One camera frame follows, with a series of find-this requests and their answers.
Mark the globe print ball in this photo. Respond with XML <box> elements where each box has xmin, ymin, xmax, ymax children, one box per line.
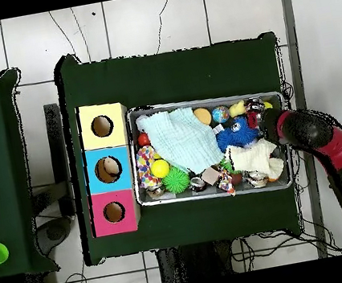
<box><xmin>210</xmin><ymin>104</ymin><xmax>232</xmax><ymax>125</ymax></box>

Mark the yellow plush toy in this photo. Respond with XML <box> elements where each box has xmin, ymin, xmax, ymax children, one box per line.
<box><xmin>227</xmin><ymin>99</ymin><xmax>248</xmax><ymax>119</ymax></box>

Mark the mint green waffle cloth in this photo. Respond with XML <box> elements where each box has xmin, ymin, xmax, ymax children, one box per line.
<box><xmin>136</xmin><ymin>101</ymin><xmax>229</xmax><ymax>184</ymax></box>

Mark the shallow wire mesh bin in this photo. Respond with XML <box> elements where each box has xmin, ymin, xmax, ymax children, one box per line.
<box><xmin>120</xmin><ymin>81</ymin><xmax>298</xmax><ymax>215</ymax></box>

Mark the large multicoloured patterned cloth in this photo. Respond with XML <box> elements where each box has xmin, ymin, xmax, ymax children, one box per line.
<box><xmin>132</xmin><ymin>143</ymin><xmax>163</xmax><ymax>190</ymax></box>

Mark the wooden box with three holes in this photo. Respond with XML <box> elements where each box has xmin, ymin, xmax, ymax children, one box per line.
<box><xmin>70</xmin><ymin>98</ymin><xmax>148</xmax><ymax>239</ymax></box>

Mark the green spiky ball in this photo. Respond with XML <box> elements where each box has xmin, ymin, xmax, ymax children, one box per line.
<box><xmin>160</xmin><ymin>163</ymin><xmax>193</xmax><ymax>196</ymax></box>

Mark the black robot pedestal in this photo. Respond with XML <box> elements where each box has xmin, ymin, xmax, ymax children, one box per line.
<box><xmin>155</xmin><ymin>236</ymin><xmax>237</xmax><ymax>283</ymax></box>

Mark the cream waffle cloth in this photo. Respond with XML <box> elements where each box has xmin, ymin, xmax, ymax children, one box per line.
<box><xmin>222</xmin><ymin>136</ymin><xmax>287</xmax><ymax>187</ymax></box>

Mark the orange foam ball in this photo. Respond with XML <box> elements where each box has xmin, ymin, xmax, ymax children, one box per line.
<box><xmin>192</xmin><ymin>105</ymin><xmax>214</xmax><ymax>128</ymax></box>

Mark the small red ball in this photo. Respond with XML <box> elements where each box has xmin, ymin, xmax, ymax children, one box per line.
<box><xmin>136</xmin><ymin>131</ymin><xmax>152</xmax><ymax>149</ymax></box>

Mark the blue spiky toy with eyes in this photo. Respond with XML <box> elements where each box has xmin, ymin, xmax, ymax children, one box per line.
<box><xmin>213</xmin><ymin>113</ymin><xmax>263</xmax><ymax>154</ymax></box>

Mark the red soda can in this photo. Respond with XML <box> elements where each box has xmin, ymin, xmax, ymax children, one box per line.
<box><xmin>242</xmin><ymin>95</ymin><xmax>266</xmax><ymax>115</ymax></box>

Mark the dark green table cloth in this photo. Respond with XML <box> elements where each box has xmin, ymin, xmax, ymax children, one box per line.
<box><xmin>49</xmin><ymin>18</ymin><xmax>311</xmax><ymax>271</ymax></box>

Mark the smooth yellow ball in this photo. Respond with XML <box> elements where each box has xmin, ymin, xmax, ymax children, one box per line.
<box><xmin>149</xmin><ymin>157</ymin><xmax>172</xmax><ymax>181</ymax></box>

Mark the small knotted multicoloured cloth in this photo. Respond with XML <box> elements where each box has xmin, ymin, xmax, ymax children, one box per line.
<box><xmin>214</xmin><ymin>166</ymin><xmax>238</xmax><ymax>199</ymax></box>

